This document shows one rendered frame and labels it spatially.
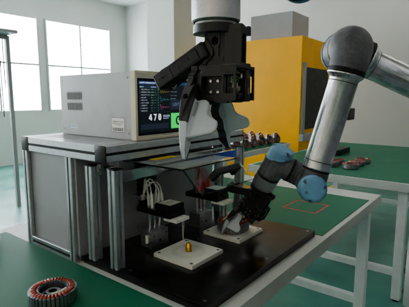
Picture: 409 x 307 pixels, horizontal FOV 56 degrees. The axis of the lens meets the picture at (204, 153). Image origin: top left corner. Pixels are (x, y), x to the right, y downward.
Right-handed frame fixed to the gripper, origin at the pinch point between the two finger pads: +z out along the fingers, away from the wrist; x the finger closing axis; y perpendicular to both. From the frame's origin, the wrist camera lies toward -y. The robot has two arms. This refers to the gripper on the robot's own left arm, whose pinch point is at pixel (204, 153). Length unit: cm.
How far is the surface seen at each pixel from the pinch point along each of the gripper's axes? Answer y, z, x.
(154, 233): -40, 33, 39
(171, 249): -33, 37, 38
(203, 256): -22, 37, 39
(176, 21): -257, -106, 377
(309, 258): 2, 43, 65
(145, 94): -41, -10, 37
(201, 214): -37, 33, 63
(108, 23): -593, -172, 607
